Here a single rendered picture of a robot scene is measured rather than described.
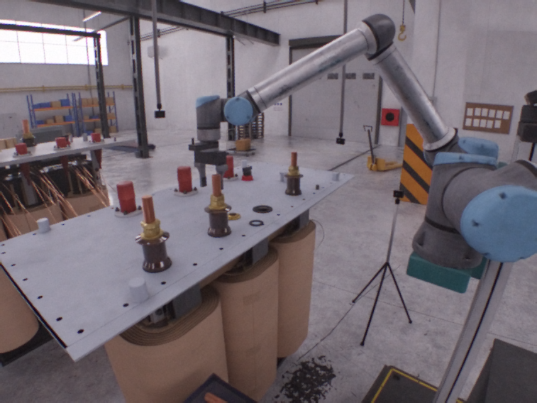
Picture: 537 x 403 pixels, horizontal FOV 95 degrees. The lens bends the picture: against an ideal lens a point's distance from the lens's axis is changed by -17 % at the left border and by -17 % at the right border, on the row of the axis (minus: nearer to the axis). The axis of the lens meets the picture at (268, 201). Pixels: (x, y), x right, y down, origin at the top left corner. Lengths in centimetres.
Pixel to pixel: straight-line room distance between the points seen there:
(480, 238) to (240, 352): 123
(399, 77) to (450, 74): 464
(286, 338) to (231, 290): 81
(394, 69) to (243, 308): 116
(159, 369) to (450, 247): 97
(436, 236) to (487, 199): 25
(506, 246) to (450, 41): 542
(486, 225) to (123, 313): 75
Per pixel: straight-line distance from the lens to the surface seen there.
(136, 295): 74
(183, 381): 120
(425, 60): 590
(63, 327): 75
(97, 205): 257
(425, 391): 199
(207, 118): 110
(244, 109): 95
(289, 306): 183
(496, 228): 61
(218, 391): 115
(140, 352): 109
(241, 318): 139
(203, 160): 116
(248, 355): 158
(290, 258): 164
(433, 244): 82
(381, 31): 106
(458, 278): 83
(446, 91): 583
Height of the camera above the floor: 180
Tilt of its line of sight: 19 degrees down
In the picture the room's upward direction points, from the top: straight up
